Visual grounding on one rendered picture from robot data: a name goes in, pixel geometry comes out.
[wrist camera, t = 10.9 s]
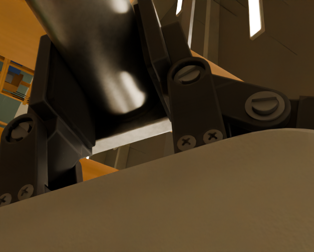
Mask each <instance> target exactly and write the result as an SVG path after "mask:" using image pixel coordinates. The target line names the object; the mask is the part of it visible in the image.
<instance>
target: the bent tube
mask: <svg viewBox="0 0 314 252"><path fill-rule="evenodd" d="M25 1H26V3H27V4H28V6H29V7H30V9H31V10H32V12H33V13H34V15H35V17H36V18H37V20H38V21H39V23H40V24H41V26H42V27H43V29H44V30H45V32H46V33H47V35H48V36H49V38H50V40H51V41H52V43H53V44H54V46H55V47H56V49H57V50H58V52H59V53H60V55H61V56H62V58H63V59H64V61H65V62H66V64H67V66H68V67H69V69H70V70H71V72H72V73H73V75H74V76H75V78H76V79H77V81H78V82H79V84H80V85H81V87H82V89H83V90H84V92H85V93H86V95H87V96H88V98H89V99H90V101H91V102H92V104H93V105H94V107H95V114H94V115H95V134H96V145H95V146H94V147H92V153H93V154H96V153H100V152H103V151H106V150H110V149H113V148H116V147H120V146H123V145H126V144H129V143H133V142H136V141H139V140H143V139H146V138H149V137H153V136H156V135H159V134H163V133H166V132H169V131H172V124H171V122H170V120H169V118H168V116H167V114H166V111H165V109H164V107H163V104H162V102H161V100H160V98H159V95H158V93H157V91H156V89H155V87H154V84H153V82H152V80H151V77H150V75H149V73H148V70H147V68H146V65H145V61H144V57H143V52H142V47H141V42H140V37H139V32H138V27H137V22H136V16H135V13H134V11H133V8H132V6H131V3H130V0H25Z"/></svg>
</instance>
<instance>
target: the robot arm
mask: <svg viewBox="0 0 314 252"><path fill-rule="evenodd" d="M137 1H138V3H137V4H135V5H133V6H134V11H135V16H136V22H137V27H138V32H139V37H140V42H141V47H142V52H143V57H144V61H145V65H146V68H147V70H148V73H149V75H150V77H151V80H152V82H153V84H154V87H155V89H156V91H157V93H158V95H159V98H160V100H161V102H162V104H163V107H164V109H165V111H166V114H167V116H168V118H169V120H170V122H171V124H172V134H173V145H174V154H172V155H169V156H166V157H162V158H159V159H156V160H152V161H149V162H146V163H142V164H139V165H136V166H132V167H129V168H126V169H122V170H119V171H116V172H113V173H109V174H106V175H103V176H99V177H96V178H93V179H90V180H86V181H83V173H82V166H81V163H80V162H79V159H83V158H87V157H90V156H92V155H93V153H92V147H94V146H95V145H96V134H95V115H94V114H95V107H94V105H93V104H92V102H91V101H90V99H89V98H88V96H87V95H86V93H85V92H84V90H83V89H82V87H81V85H80V84H79V82H78V81H77V79H76V78H75V76H74V75H73V73H72V72H71V70H70V69H69V67H68V66H67V64H66V62H65V61H64V59H63V58H62V56H61V55H60V53H59V52H58V50H57V49H56V47H55V46H54V44H53V43H52V41H51V40H50V38H49V36H48V35H47V34H45V35H43V36H41V37H40V43H39V49H38V54H37V60H36V66H35V71H34V77H33V82H32V88H31V94H30V100H29V105H28V111H27V113H25V114H22V115H20V116H18V117H16V118H14V119H13V120H12V121H10V122H9V123H8V124H7V126H6V127H5V128H4V130H3V132H2V135H1V142H0V252H314V96H302V95H300V96H299V99H289V98H287V96H286V95H284V94H283V93H282V92H279V91H277V90H274V89H271V88H267V87H263V86H259V85H255V84H251V83H247V82H243V81H239V80H235V79H231V78H227V77H223V76H219V75H215V74H212V72H211V68H210V65H209V63H208V61H206V60H205V59H203V58H200V57H194V56H192V53H191V50H190V48H189V45H188V42H187V40H186V37H185V34H184V31H183V29H182V26H181V23H180V21H179V20H178V21H175V22H172V23H170V24H167V25H164V26H161V24H160V21H159V18H158V15H157V13H156V10H155V7H154V4H153V1H152V0H137Z"/></svg>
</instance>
